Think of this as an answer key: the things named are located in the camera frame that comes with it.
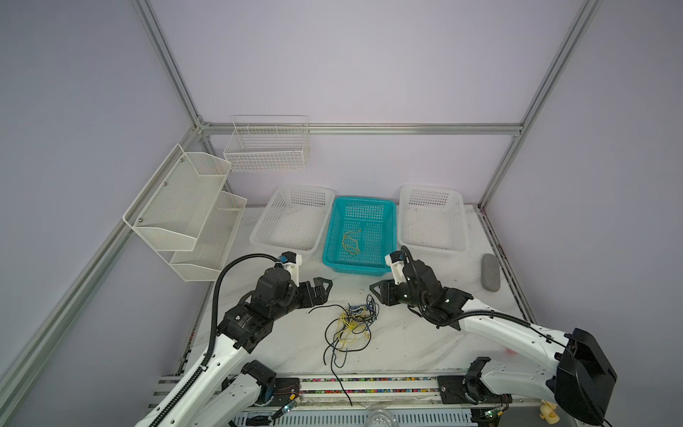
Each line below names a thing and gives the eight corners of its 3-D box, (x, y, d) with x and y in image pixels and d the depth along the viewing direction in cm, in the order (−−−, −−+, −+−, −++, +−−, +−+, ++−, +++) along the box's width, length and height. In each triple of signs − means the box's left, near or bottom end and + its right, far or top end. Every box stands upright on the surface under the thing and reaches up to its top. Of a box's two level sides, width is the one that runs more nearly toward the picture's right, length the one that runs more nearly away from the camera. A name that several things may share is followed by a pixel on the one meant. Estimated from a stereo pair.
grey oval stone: (481, 288, 97) (485, 284, 94) (481, 256, 106) (484, 252, 104) (497, 293, 96) (501, 288, 93) (495, 260, 105) (499, 255, 103)
